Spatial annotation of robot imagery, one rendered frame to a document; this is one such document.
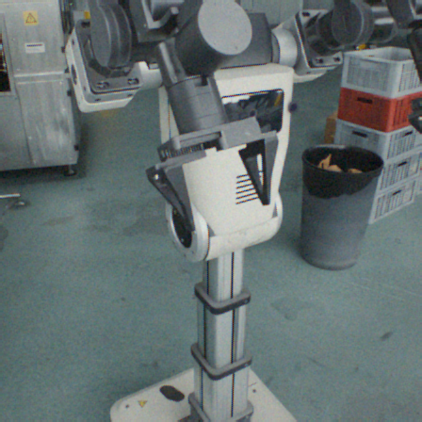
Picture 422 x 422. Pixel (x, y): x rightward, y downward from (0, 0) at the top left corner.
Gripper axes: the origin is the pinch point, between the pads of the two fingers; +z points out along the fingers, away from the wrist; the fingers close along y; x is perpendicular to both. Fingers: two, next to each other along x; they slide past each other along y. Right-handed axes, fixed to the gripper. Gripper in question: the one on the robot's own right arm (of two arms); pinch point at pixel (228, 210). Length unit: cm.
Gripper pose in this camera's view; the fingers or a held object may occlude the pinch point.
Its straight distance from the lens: 50.2
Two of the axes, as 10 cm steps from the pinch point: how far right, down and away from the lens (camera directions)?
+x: -3.8, 0.5, 9.2
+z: 2.9, 9.5, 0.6
